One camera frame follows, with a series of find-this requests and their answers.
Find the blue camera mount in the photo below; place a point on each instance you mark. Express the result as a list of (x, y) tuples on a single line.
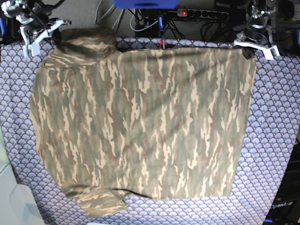
[(146, 4)]

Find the fan-patterned purple tablecloth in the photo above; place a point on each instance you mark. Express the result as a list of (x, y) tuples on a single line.
[(272, 126)]

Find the black OpenArm box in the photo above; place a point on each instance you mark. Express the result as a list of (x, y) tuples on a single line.
[(285, 209)]

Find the blue clamp handle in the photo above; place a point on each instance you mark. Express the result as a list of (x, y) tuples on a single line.
[(296, 42), (2, 29)]

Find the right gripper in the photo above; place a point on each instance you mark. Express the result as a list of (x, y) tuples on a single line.
[(32, 38)]

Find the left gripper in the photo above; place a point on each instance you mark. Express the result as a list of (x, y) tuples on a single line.
[(269, 49)]

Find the camouflage T-shirt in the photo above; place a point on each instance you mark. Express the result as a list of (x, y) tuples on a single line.
[(160, 123)]

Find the blue clamp handle left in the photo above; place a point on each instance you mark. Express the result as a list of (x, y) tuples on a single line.
[(2, 29)]

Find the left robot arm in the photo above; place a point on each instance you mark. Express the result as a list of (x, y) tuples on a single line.
[(256, 32)]

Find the blue clamp handle right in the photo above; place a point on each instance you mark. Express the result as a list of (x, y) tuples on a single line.
[(296, 42)]

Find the black power strip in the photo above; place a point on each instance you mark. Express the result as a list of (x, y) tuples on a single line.
[(203, 14)]

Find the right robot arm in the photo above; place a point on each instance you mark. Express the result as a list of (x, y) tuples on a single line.
[(35, 21)]

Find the red and black clamp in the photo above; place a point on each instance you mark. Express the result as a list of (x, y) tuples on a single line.
[(162, 43)]

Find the white plastic bin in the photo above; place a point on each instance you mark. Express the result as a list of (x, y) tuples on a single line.
[(17, 203)]

